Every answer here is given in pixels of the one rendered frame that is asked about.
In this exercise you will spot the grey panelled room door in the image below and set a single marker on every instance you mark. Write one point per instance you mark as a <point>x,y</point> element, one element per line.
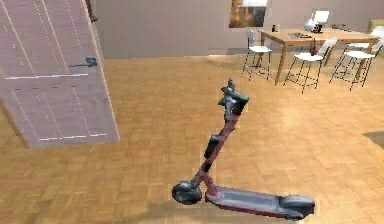
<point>50,73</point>

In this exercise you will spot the grey round vase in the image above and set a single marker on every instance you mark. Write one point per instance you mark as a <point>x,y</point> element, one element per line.
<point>309,25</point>

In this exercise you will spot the brown framed wall picture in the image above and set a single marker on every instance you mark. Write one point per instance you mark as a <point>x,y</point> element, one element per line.
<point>247,13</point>

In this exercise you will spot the dark flat item on table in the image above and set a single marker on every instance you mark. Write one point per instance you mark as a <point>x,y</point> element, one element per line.
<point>300,35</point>

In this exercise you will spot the white table lamp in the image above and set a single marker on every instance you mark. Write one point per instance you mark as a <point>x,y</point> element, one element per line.
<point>320,18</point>

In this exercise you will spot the red and grey kick scooter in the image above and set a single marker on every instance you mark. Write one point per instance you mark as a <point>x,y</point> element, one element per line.
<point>230,196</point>

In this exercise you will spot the wooden dining table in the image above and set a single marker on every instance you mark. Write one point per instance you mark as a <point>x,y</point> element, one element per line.
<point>286,36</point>

